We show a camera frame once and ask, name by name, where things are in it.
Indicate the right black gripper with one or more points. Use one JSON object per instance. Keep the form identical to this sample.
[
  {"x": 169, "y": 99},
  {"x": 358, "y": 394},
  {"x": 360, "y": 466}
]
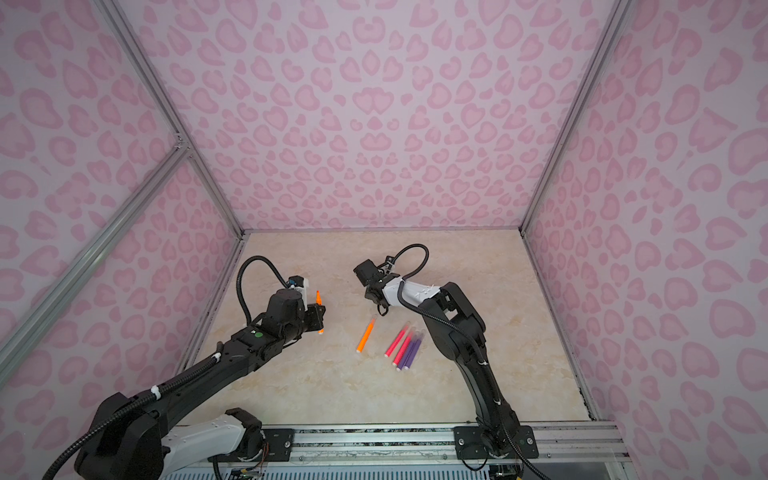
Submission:
[{"x": 368, "y": 292}]

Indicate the orange highlighter pen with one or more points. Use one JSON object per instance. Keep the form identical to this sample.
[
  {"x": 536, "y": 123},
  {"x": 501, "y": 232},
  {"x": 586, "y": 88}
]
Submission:
[
  {"x": 320, "y": 312},
  {"x": 366, "y": 335}
]

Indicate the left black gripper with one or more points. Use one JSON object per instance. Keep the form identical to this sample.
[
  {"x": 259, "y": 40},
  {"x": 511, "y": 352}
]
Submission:
[{"x": 318, "y": 319}]

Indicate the pink highlighter pen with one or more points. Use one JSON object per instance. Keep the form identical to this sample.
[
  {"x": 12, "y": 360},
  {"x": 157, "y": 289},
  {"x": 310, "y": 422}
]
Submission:
[
  {"x": 401, "y": 353},
  {"x": 395, "y": 342}
]

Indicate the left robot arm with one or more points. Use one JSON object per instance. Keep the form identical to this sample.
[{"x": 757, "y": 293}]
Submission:
[{"x": 141, "y": 437}]

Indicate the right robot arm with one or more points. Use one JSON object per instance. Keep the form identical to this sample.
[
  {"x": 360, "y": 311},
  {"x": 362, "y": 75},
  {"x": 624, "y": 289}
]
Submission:
[{"x": 458, "y": 332}]

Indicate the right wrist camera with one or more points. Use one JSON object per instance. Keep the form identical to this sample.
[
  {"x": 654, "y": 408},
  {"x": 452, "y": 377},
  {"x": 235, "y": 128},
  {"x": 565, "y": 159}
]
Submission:
[{"x": 387, "y": 265}]

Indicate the purple highlighter pen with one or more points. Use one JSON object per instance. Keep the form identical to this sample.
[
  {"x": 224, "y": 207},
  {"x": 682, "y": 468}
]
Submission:
[
  {"x": 408, "y": 352},
  {"x": 414, "y": 353}
]

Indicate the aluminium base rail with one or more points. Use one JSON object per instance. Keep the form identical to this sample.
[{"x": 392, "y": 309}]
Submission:
[{"x": 553, "y": 450}]

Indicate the aluminium frame strut left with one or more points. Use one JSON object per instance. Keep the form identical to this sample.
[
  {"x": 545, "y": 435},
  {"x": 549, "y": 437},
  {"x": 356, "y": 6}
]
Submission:
[{"x": 40, "y": 318}]

